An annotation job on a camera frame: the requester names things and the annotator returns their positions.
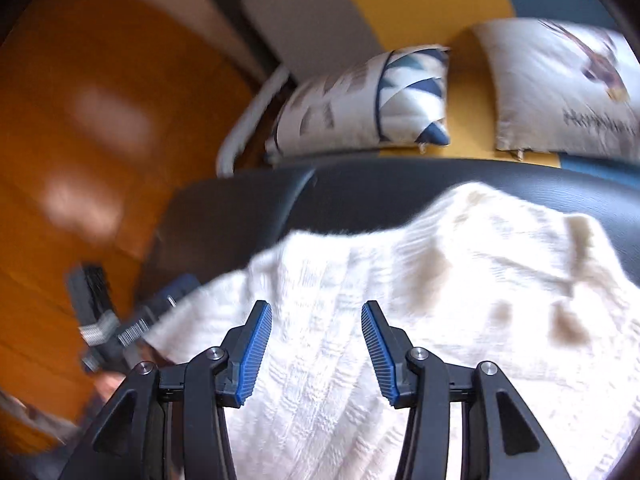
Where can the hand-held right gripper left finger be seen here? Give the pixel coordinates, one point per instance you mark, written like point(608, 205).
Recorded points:
point(255, 355)

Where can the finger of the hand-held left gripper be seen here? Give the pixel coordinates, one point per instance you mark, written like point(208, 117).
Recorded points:
point(177, 290)

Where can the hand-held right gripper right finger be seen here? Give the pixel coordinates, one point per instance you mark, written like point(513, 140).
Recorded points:
point(380, 355)

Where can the white knitted sweater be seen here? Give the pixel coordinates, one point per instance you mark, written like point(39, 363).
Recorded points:
point(325, 285)

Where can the blue white geometric pillow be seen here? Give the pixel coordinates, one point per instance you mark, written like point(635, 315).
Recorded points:
point(350, 105)

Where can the grey flat panel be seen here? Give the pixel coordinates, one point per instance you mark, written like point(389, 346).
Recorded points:
point(305, 25)

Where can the white bird print pillow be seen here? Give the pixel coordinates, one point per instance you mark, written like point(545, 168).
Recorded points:
point(540, 90)

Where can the yellow and blue sofa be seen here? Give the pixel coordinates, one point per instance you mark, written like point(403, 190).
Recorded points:
point(425, 0)

